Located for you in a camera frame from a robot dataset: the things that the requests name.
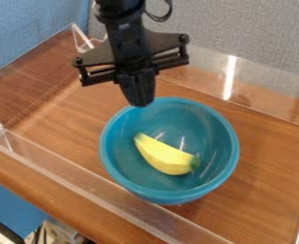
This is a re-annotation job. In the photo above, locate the clear acrylic corner bracket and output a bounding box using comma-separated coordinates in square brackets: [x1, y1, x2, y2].
[71, 23, 108, 53]

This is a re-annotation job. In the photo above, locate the clear acrylic back barrier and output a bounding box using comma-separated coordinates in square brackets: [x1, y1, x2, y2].
[160, 45, 299, 125]

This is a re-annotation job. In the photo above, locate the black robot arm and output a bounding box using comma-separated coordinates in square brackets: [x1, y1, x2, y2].
[72, 0, 190, 107]

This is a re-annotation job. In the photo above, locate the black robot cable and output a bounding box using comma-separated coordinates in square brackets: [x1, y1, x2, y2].
[144, 0, 175, 23]

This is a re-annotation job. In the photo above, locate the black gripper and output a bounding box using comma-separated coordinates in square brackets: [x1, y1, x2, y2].
[72, 12, 190, 107]

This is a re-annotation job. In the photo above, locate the clear acrylic barrier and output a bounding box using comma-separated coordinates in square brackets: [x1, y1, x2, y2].
[160, 45, 299, 125]
[0, 129, 234, 244]

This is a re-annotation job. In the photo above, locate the blue plastic bowl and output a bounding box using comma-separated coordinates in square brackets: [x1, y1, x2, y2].
[100, 97, 241, 205]

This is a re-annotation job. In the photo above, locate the yellow toy banana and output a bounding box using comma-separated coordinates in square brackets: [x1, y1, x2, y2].
[134, 132, 202, 175]

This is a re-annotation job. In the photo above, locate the clear acrylic front barrier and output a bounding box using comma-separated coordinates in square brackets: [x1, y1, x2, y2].
[0, 129, 234, 244]

